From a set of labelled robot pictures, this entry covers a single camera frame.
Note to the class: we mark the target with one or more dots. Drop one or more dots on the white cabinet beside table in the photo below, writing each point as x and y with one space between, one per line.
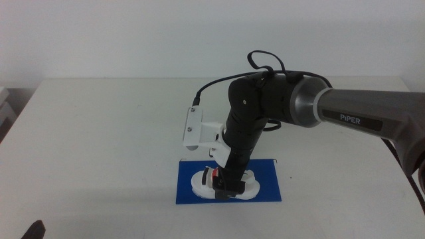
5 106

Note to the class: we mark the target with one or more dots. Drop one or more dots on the blue rectangular mat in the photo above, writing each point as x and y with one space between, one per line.
265 182

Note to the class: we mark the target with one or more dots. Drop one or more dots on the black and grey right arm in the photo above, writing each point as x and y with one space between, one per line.
348 109

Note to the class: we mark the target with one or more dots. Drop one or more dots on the white plate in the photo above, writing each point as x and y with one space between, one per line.
204 186

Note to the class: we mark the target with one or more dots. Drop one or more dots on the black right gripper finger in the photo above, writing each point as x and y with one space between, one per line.
220 191
237 188

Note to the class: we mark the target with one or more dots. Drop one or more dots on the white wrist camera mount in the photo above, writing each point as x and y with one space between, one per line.
202 132

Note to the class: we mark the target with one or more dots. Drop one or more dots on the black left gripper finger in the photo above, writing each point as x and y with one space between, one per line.
34 230

